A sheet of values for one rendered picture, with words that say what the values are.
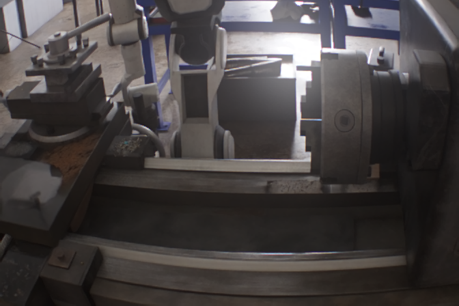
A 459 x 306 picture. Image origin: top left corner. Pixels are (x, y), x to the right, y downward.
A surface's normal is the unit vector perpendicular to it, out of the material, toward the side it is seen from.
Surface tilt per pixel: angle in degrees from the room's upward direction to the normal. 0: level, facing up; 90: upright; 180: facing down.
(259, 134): 0
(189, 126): 78
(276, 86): 90
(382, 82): 16
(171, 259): 48
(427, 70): 42
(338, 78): 31
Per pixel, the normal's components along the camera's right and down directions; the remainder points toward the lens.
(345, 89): -0.18, -0.33
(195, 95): -0.15, 0.33
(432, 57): -0.08, -0.86
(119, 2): 0.10, 0.68
